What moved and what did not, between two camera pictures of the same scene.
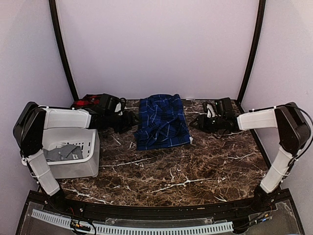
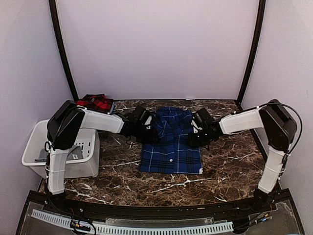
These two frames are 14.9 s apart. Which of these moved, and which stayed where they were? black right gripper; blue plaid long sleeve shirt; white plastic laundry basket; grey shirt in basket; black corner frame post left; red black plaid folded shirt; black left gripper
Moved: black right gripper; black left gripper; blue plaid long sleeve shirt
Stayed: black corner frame post left; grey shirt in basket; white plastic laundry basket; red black plaid folded shirt
